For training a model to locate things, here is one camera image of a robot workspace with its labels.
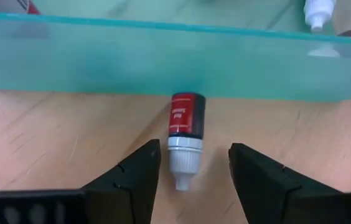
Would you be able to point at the teal translucent plastic bin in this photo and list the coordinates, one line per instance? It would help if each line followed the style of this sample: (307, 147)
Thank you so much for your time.
(132, 62)

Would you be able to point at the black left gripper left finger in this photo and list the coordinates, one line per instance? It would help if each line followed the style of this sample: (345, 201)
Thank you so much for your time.
(138, 186)

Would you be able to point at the large orange food coloring bottle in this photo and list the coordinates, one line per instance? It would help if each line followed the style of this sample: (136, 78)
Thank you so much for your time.
(32, 7)

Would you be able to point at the small red dropper bottle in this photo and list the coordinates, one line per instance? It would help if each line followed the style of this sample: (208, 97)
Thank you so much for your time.
(185, 115)

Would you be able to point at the small dark dropper bottle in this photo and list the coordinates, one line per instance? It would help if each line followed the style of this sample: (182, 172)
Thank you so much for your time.
(318, 12)

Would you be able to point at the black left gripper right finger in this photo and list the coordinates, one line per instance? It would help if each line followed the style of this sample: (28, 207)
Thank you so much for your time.
(256, 186)

